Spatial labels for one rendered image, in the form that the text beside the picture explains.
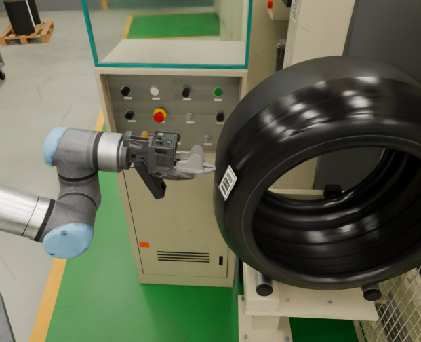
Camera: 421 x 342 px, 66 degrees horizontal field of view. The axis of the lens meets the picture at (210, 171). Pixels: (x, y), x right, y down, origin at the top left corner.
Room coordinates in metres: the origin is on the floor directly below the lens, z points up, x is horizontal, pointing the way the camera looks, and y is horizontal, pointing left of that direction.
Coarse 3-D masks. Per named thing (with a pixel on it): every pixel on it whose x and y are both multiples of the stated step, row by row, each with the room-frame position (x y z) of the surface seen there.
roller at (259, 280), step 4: (256, 272) 0.55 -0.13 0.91; (256, 276) 0.54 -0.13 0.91; (260, 276) 0.53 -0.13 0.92; (264, 276) 0.53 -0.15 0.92; (256, 280) 0.53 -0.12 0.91; (260, 280) 0.52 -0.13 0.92; (264, 280) 0.52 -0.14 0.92; (268, 280) 0.52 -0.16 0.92; (256, 284) 0.52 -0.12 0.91; (260, 284) 0.51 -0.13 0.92; (264, 284) 0.51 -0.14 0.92; (268, 284) 0.51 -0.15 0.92; (272, 284) 0.52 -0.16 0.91; (256, 288) 0.51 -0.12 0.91; (260, 288) 0.50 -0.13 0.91; (264, 288) 0.50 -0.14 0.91; (268, 288) 0.50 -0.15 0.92; (272, 288) 0.50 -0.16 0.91; (256, 292) 0.50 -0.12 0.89; (260, 292) 0.50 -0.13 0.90; (264, 292) 0.50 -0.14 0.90; (268, 292) 0.50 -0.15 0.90; (272, 292) 0.50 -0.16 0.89; (264, 296) 0.50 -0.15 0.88
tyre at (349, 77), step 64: (320, 64) 0.67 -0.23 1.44; (384, 64) 0.68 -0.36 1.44; (256, 128) 0.55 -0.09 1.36; (320, 128) 0.49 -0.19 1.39; (384, 128) 0.49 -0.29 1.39; (256, 192) 0.49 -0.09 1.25; (384, 192) 0.73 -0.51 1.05; (256, 256) 0.49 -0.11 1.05; (320, 256) 0.61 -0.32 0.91; (384, 256) 0.56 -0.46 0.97
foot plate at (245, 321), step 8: (240, 296) 1.06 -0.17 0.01; (240, 304) 1.01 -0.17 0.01; (240, 312) 0.96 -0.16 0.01; (240, 320) 0.92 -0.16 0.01; (248, 320) 0.92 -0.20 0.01; (280, 320) 0.92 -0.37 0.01; (288, 320) 0.92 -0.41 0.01; (240, 328) 0.87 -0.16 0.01; (248, 328) 0.87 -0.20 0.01; (280, 328) 0.87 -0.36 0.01; (288, 328) 0.87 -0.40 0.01; (240, 336) 0.83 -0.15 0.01; (248, 336) 0.83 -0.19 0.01; (256, 336) 0.83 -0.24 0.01; (264, 336) 0.83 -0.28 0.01; (272, 336) 0.83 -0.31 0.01; (280, 336) 0.83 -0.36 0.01; (288, 336) 0.83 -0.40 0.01
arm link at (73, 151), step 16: (64, 128) 0.64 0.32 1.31; (48, 144) 0.60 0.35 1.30; (64, 144) 0.60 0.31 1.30; (80, 144) 0.60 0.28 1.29; (96, 144) 0.60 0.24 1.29; (48, 160) 0.59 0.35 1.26; (64, 160) 0.58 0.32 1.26; (80, 160) 0.58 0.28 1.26; (96, 160) 0.58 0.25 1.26; (64, 176) 0.58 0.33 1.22; (80, 176) 0.59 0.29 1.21
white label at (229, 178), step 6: (228, 168) 0.53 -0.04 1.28; (228, 174) 0.52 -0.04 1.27; (234, 174) 0.51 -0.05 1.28; (222, 180) 0.53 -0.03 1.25; (228, 180) 0.51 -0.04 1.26; (234, 180) 0.50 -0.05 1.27; (222, 186) 0.52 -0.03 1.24; (228, 186) 0.50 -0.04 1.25; (222, 192) 0.51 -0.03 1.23; (228, 192) 0.50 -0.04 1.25
